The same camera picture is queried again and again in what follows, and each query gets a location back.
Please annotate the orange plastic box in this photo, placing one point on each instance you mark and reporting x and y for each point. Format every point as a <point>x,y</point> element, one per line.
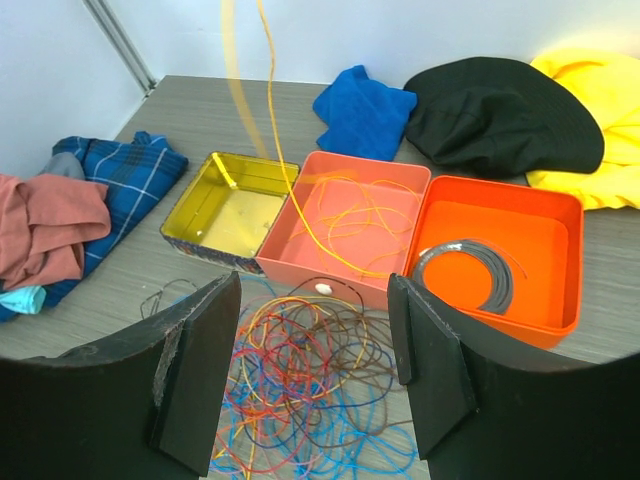
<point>507,255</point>

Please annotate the teal cloth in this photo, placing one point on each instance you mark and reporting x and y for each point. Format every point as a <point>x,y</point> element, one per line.
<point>24,300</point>

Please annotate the yellow cloth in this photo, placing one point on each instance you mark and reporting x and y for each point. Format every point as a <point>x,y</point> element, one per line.
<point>607,84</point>

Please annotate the salmon pink plastic box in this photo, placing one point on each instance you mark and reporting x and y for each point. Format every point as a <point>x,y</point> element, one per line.
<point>347,227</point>

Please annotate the gold metal tin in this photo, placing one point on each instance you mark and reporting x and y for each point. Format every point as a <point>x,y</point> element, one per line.
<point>227,210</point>

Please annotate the black cloth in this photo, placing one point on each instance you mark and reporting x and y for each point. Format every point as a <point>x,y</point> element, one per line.
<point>500,118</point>

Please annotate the salmon red cloth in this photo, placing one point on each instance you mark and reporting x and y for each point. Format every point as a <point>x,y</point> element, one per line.
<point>45,223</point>

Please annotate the blue plaid cloth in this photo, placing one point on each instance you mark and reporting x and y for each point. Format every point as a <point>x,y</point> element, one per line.
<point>138,175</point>

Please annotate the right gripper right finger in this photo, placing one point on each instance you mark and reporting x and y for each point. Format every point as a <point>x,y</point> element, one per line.
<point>485,405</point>

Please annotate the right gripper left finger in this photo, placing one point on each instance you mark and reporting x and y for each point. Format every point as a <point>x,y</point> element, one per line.
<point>141,403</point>

